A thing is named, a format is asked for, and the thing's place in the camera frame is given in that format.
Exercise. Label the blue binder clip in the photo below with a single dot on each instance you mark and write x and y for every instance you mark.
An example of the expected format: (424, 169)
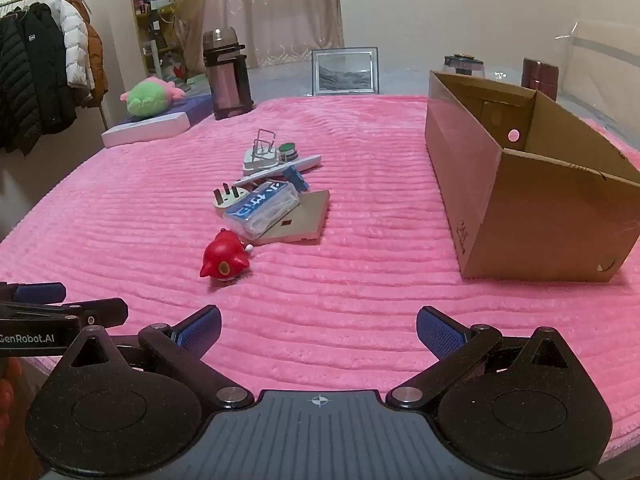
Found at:
(292, 176)

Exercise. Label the beige patterned curtain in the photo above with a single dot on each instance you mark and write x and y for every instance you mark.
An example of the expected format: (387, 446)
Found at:
(280, 5)

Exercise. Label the white puffer jacket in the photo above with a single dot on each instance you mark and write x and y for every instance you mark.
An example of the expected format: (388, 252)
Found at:
(75, 45)

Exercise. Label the silver picture frame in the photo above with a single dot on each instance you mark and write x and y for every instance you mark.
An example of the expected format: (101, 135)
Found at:
(345, 72)

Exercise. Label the green pink plush toy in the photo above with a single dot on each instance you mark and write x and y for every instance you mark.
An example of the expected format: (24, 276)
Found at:
(147, 100)

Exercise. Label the clear plastic case blue print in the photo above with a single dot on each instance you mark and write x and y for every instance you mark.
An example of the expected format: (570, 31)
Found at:
(260, 210)

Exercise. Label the small green-capped bottle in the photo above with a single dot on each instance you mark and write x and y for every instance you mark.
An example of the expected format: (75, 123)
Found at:
(287, 149)

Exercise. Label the dark glass jar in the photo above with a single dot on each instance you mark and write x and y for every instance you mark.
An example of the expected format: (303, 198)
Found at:
(465, 67)

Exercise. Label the brown cardboard box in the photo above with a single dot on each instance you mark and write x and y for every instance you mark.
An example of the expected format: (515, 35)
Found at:
(525, 220)

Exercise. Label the person's left hand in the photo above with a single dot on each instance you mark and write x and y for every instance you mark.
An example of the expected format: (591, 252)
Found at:
(6, 400)

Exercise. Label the red round toy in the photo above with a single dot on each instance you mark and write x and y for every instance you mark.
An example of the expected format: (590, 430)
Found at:
(222, 257)

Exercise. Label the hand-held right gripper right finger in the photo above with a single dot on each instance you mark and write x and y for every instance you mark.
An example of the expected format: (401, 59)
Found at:
(440, 335)

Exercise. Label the black jacket white label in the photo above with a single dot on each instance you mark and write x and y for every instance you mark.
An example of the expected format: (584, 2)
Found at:
(50, 70)

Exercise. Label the dark red cylinder container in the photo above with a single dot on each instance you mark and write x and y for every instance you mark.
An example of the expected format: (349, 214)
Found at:
(540, 77)

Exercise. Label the grey square tile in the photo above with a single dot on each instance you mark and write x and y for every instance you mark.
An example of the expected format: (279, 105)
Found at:
(306, 217)

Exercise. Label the brown jacket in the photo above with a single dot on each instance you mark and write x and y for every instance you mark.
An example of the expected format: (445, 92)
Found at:
(97, 65)

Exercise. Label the white three-prong plug adapter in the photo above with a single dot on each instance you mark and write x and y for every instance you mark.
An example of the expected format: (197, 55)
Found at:
(225, 203)

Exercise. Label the pink steel thermos flask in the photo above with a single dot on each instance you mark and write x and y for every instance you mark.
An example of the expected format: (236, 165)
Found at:
(225, 80)

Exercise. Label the pink ribbed blanket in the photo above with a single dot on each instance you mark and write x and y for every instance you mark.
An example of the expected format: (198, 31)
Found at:
(350, 280)

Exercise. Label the plastic wrapped headboard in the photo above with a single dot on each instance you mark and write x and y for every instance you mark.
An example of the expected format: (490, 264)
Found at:
(600, 60)

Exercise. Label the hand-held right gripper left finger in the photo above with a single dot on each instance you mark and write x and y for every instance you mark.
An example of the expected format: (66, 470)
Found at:
(200, 331)

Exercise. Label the white remote control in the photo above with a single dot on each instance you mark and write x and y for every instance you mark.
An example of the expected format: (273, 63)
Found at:
(302, 163)

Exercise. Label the plain black puffer jacket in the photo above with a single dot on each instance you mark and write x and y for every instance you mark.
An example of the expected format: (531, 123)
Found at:
(12, 85)

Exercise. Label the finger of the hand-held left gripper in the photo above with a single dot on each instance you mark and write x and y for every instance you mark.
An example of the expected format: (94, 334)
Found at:
(40, 293)
(105, 311)

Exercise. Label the white square charger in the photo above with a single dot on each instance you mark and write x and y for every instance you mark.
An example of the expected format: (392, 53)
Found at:
(260, 165)

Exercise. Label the white purple flat box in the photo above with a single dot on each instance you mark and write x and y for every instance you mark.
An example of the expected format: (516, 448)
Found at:
(145, 131)

